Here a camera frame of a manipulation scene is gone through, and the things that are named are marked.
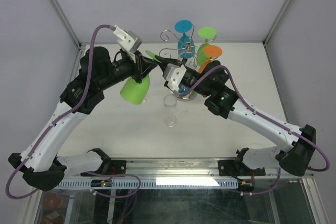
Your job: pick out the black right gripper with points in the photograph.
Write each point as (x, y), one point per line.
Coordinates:
(164, 61)

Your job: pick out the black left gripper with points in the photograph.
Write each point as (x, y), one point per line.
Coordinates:
(141, 67)

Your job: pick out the blue plastic wine glass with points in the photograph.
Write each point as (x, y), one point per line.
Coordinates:
(185, 45)

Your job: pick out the green wine glass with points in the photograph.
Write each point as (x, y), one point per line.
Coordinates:
(208, 33)
(133, 92)

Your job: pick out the clear flute glass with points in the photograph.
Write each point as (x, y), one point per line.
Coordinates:
(170, 104)

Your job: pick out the orange plastic wine glass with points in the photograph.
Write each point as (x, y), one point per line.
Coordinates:
(208, 54)

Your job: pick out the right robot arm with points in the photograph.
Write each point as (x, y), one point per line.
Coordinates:
(293, 146)

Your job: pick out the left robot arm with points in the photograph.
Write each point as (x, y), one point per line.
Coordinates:
(40, 164)

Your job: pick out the chrome wine glass rack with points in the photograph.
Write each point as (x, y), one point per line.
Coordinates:
(192, 63)

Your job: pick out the white LED light strip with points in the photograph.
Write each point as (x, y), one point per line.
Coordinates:
(186, 182)

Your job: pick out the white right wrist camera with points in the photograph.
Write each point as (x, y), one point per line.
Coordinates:
(173, 76)

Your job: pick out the aluminium mounting rail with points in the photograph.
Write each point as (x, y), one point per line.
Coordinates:
(150, 168)

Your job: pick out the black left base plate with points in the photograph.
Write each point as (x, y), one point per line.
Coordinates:
(115, 167)

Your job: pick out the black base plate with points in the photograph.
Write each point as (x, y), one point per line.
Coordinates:
(228, 167)
(115, 167)

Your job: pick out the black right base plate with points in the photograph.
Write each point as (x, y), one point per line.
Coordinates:
(228, 167)

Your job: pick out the left corner frame post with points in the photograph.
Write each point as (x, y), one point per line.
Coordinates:
(65, 22)

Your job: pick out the corner frame post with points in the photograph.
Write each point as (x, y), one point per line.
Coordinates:
(65, 22)
(276, 23)

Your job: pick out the right corner frame post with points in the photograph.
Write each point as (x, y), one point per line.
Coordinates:
(276, 23)

